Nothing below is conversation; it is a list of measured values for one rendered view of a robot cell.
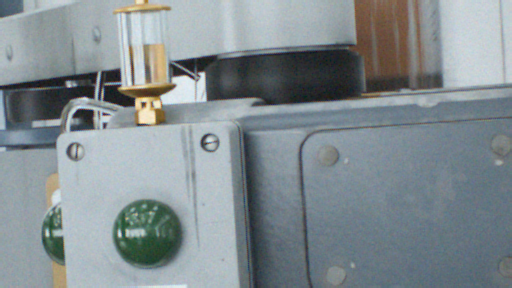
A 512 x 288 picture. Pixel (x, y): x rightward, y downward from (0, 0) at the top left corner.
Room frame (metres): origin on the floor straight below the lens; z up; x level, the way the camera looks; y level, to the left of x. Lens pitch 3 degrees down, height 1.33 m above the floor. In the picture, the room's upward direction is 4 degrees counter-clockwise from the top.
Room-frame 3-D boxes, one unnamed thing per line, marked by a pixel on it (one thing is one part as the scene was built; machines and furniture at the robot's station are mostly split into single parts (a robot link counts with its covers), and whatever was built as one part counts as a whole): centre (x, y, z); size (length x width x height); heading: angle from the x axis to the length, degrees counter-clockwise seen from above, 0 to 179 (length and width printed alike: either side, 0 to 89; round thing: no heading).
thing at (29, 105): (1.12, 0.08, 1.35); 0.12 x 0.12 x 0.04
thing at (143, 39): (0.65, 0.01, 1.37); 0.03 x 0.02 x 0.03; 80
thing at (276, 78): (0.76, -0.06, 1.35); 0.09 x 0.09 x 0.03
